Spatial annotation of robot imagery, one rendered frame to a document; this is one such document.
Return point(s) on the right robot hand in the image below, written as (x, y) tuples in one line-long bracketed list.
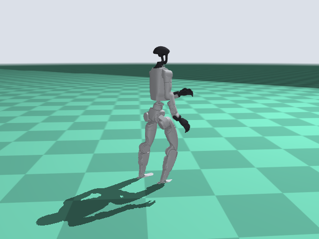
[(183, 122)]

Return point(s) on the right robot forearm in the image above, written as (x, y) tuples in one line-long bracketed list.
[(172, 106)]

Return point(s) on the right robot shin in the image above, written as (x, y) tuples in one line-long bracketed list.
[(168, 163)]

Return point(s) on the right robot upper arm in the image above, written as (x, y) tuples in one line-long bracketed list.
[(167, 76)]

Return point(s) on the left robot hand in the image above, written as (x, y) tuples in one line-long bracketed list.
[(184, 92)]

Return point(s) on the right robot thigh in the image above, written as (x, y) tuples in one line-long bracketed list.
[(170, 131)]

